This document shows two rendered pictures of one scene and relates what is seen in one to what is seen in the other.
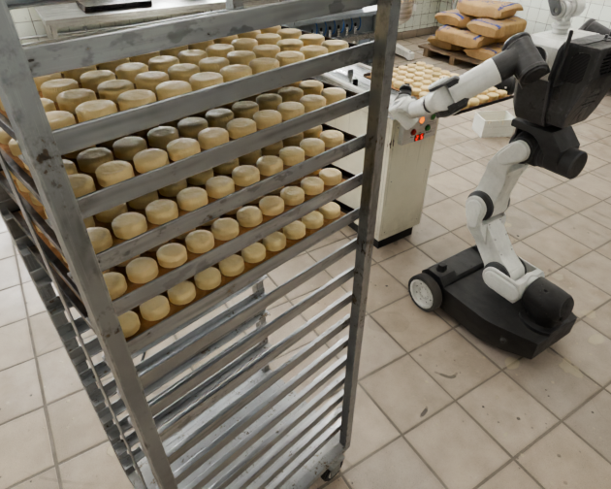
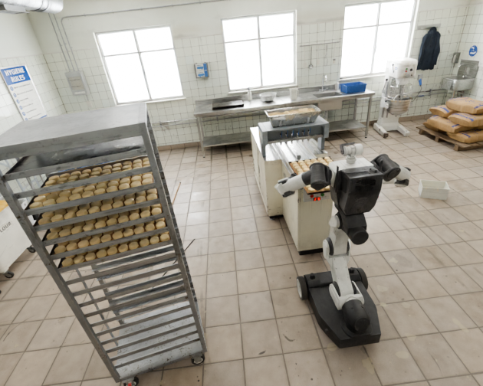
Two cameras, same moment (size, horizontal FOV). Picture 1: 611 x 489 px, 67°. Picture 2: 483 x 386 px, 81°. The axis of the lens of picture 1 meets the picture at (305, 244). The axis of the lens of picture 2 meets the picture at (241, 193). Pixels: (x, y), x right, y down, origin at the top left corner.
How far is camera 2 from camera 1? 1.18 m
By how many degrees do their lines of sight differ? 27
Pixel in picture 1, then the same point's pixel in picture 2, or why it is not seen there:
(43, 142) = (18, 214)
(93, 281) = (38, 248)
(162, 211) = (74, 230)
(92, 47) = (34, 191)
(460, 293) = (316, 294)
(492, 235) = (334, 265)
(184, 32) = (64, 186)
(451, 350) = (300, 325)
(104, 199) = (44, 227)
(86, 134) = (36, 210)
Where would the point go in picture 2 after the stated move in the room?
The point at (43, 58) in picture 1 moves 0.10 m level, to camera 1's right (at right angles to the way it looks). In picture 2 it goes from (21, 194) to (34, 198)
